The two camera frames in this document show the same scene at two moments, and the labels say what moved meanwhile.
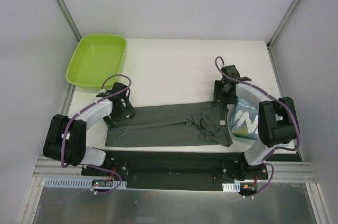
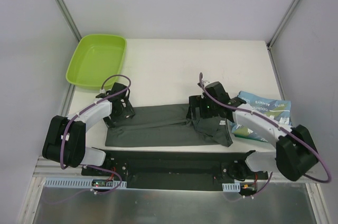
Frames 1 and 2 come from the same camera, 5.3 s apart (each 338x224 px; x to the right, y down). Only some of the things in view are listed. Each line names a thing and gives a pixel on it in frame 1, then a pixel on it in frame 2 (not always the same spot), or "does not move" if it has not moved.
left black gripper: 122,113 does not move
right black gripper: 220,94 to 195,110
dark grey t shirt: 190,124 does not move
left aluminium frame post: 62,5 does not move
